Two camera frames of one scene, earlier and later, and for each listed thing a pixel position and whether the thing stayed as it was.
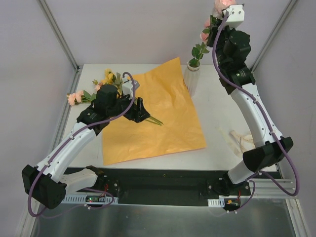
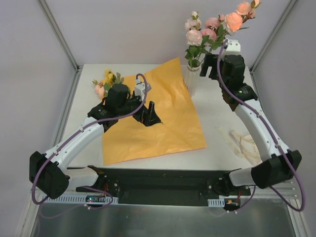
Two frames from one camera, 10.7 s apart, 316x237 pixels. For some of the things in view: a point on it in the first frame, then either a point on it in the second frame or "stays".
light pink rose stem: x=216 y=18 -> x=196 y=44
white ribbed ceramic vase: x=190 y=77 stays
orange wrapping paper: x=173 y=128 stays
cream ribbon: x=239 y=143 stays
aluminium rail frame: x=266 y=188 stays
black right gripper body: x=217 y=36 -> x=213 y=65
